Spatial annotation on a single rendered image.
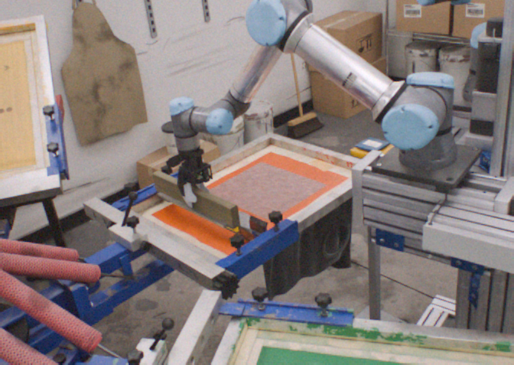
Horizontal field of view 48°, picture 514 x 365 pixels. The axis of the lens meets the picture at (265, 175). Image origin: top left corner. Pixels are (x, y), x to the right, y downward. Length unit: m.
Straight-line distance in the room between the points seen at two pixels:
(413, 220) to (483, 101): 0.39
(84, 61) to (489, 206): 2.82
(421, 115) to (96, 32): 2.78
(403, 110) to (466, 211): 0.34
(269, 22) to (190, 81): 2.98
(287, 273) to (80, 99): 2.19
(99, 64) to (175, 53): 0.64
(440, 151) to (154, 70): 2.90
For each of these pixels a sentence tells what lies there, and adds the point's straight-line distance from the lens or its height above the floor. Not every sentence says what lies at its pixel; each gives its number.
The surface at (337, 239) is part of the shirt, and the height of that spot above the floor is 0.74.
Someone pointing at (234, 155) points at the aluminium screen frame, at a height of 0.99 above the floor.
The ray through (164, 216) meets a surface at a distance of 2.03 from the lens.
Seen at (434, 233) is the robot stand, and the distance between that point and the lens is 1.47.
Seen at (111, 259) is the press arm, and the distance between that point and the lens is 1.73.
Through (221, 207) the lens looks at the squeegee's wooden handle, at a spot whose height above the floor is 1.09.
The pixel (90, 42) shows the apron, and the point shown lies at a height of 1.16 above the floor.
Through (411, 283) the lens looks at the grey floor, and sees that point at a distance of 3.17.
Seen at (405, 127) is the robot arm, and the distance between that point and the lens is 1.35.
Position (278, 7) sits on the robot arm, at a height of 1.69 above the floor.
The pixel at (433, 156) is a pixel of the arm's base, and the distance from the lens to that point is 1.53.
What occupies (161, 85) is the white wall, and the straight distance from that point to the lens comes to 4.20.
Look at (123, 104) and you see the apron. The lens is 3.95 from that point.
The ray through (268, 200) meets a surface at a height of 0.96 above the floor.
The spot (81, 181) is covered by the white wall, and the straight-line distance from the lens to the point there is 4.02.
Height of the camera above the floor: 1.97
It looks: 27 degrees down
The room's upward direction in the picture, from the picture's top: 6 degrees counter-clockwise
